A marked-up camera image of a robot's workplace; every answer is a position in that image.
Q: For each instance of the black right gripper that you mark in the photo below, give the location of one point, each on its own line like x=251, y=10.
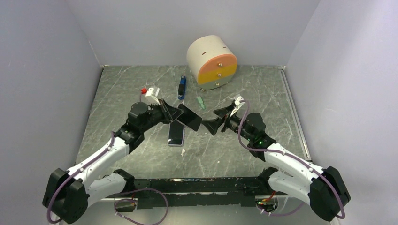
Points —
x=224, y=115

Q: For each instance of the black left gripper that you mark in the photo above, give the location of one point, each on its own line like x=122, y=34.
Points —
x=169, y=114

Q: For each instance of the phone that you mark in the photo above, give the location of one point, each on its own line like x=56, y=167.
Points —
x=176, y=134
x=189, y=118

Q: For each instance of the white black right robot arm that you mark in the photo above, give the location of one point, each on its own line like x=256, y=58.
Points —
x=323, y=189

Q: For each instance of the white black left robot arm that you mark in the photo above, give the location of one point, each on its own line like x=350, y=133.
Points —
x=70, y=192

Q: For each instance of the phone in lilac case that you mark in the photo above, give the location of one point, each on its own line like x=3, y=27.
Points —
x=176, y=134

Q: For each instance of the small green plastic tool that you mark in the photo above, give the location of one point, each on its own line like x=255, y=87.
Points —
x=201, y=102

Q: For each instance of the blue black stapler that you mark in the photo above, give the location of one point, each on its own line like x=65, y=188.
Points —
x=181, y=88

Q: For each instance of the round beige drawer cabinet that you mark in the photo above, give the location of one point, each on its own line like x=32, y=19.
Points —
x=211, y=62

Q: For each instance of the black base bar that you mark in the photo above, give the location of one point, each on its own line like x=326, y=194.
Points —
x=243, y=191

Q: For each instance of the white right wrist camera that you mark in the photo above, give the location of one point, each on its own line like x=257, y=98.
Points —
x=238, y=101

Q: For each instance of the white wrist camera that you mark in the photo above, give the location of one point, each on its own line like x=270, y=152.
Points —
x=150, y=95
x=238, y=101

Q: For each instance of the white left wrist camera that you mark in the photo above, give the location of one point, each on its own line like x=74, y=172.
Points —
x=150, y=95

